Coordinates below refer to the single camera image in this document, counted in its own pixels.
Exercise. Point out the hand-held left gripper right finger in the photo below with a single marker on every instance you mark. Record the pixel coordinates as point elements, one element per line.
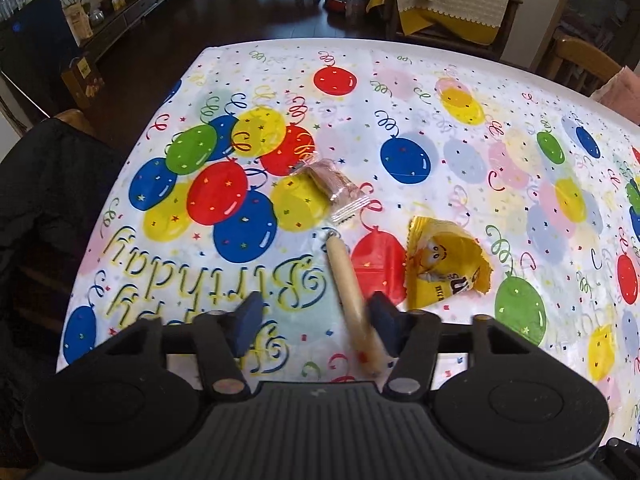
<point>387,325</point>

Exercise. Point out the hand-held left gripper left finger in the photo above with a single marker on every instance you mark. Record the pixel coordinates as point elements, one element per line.
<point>248,322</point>

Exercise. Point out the beige sausage stick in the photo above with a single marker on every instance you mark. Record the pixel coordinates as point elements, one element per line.
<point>345,280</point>

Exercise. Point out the yellow candy packet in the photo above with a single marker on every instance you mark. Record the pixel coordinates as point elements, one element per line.
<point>445,260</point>

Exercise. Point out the clear-wrapped pink candy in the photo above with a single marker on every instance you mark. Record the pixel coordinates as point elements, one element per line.
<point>327,185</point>

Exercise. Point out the black jacket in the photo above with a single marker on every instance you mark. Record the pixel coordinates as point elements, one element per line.
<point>45,240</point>

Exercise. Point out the balloon print tablecloth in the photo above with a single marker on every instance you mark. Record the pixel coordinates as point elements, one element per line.
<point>450,110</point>

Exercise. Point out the wooden chair with jacket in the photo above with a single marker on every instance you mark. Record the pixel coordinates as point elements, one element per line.
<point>75,119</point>

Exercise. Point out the brown paper bag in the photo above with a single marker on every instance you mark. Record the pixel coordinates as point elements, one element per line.
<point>82,80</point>

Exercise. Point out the wooden dining chair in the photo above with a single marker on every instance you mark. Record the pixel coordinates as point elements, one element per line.
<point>585,62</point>

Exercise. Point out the pink cloth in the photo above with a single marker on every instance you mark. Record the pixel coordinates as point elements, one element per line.
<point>620,92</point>

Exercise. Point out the armchair with yellow blanket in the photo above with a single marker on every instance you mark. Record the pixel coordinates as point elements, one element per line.
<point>465,5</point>

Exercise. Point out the dark wooden television cabinet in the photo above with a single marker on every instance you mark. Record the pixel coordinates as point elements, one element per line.
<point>130,10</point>

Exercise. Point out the black water dispenser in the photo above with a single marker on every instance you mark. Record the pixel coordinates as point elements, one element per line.
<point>35,50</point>

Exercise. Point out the yellow paper bag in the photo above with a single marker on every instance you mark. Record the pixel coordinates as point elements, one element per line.
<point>77,20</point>

